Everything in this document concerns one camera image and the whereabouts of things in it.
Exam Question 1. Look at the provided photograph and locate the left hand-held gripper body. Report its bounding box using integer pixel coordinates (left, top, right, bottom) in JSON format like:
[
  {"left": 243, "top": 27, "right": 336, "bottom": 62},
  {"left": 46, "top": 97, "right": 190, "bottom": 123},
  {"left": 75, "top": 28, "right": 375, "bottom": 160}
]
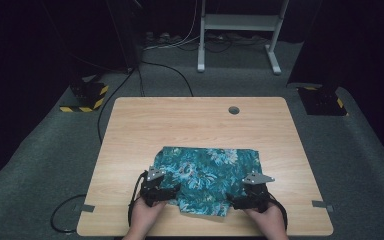
[{"left": 139, "top": 165, "right": 172, "bottom": 208}]

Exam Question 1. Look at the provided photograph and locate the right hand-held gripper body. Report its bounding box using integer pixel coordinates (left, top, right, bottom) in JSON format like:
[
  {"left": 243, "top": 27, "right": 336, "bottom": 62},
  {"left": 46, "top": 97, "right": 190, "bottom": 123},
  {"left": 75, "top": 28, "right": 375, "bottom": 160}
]
[{"left": 234, "top": 170, "right": 276, "bottom": 214}]

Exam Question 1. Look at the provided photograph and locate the teal floral short-sleeved shirt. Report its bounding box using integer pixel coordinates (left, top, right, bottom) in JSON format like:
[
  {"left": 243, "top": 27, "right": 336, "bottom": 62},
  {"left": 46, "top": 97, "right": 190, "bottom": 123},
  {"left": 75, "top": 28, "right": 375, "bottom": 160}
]
[{"left": 153, "top": 145, "right": 263, "bottom": 218}]

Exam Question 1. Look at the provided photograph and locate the person's left hand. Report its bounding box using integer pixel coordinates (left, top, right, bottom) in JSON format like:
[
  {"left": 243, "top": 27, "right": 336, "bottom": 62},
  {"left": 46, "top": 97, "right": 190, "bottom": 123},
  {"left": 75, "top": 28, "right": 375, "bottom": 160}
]
[{"left": 131, "top": 197, "right": 168, "bottom": 234}]

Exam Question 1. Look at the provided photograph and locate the person's right hand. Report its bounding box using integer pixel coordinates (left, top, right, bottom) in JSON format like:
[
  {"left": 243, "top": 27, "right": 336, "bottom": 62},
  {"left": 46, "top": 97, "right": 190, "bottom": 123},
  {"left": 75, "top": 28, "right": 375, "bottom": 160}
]
[{"left": 244, "top": 201, "right": 287, "bottom": 236}]

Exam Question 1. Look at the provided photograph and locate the grey tape strip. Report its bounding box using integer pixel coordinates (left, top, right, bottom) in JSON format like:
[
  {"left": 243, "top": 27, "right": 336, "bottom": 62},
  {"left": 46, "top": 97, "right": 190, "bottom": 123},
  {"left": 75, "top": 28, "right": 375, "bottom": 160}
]
[
  {"left": 74, "top": 203, "right": 96, "bottom": 213},
  {"left": 311, "top": 200, "right": 335, "bottom": 213}
]

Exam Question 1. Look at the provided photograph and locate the black yellow striped base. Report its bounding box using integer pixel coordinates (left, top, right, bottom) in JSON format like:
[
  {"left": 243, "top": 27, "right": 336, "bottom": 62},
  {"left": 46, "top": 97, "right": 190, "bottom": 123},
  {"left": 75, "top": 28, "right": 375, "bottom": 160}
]
[
  {"left": 59, "top": 74, "right": 110, "bottom": 113},
  {"left": 296, "top": 85, "right": 350, "bottom": 117}
]

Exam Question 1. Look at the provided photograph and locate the white metal stand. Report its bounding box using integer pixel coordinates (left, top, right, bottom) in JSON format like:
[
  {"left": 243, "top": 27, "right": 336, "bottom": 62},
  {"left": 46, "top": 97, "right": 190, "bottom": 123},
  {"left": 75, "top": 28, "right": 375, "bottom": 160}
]
[{"left": 197, "top": 0, "right": 290, "bottom": 76}]

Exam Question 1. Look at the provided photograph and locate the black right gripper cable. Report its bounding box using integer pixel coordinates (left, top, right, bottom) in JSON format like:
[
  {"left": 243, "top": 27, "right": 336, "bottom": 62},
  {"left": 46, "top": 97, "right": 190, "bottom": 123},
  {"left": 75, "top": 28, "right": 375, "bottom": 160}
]
[{"left": 267, "top": 192, "right": 289, "bottom": 232}]

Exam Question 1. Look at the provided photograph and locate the looped black floor cable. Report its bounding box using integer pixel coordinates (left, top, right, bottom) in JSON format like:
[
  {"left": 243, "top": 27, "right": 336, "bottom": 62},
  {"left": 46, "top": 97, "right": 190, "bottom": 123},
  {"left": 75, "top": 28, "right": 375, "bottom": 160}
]
[{"left": 50, "top": 194, "right": 88, "bottom": 234}]

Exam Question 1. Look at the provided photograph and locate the long black floor cable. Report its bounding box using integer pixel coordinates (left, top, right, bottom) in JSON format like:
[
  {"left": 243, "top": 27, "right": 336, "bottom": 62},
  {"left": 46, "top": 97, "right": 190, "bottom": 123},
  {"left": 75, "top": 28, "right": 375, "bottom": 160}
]
[{"left": 97, "top": 66, "right": 138, "bottom": 145}]

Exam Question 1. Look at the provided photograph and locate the curved black floor cable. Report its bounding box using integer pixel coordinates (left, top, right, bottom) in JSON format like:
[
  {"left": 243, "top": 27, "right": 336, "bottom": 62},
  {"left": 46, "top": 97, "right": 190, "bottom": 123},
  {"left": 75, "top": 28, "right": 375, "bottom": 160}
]
[{"left": 139, "top": 60, "right": 195, "bottom": 98}]

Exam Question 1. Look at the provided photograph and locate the white floor cable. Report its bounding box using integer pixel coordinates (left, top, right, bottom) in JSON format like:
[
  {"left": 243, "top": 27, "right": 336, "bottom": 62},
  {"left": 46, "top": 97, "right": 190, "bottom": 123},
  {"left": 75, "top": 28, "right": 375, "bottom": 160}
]
[{"left": 143, "top": 0, "right": 203, "bottom": 52}]

